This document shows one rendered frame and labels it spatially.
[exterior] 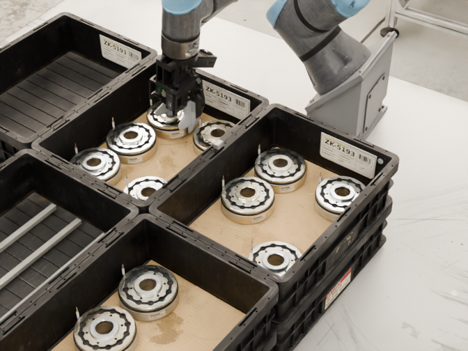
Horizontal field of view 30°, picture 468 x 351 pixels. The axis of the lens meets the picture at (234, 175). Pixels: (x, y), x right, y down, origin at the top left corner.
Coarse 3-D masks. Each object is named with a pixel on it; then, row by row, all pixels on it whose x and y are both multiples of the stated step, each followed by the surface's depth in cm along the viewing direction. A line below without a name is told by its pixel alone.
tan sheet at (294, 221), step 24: (312, 168) 178; (312, 192) 172; (216, 216) 168; (288, 216) 167; (312, 216) 167; (216, 240) 163; (240, 240) 163; (264, 240) 163; (288, 240) 163; (312, 240) 163
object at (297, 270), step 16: (288, 112) 175; (320, 128) 172; (336, 128) 171; (224, 144) 168; (368, 144) 168; (208, 160) 165; (192, 176) 161; (384, 176) 161; (176, 192) 159; (368, 192) 158; (352, 208) 154; (176, 224) 152; (336, 224) 152; (208, 240) 149; (320, 240) 149; (240, 256) 146; (304, 256) 147; (272, 272) 143; (288, 272) 143; (288, 288) 144
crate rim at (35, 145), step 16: (144, 64) 188; (128, 80) 184; (224, 80) 184; (256, 96) 180; (80, 112) 176; (256, 112) 175; (64, 128) 173; (240, 128) 172; (32, 144) 168; (64, 160) 165; (176, 176) 161; (112, 192) 158; (160, 192) 158; (144, 208) 156
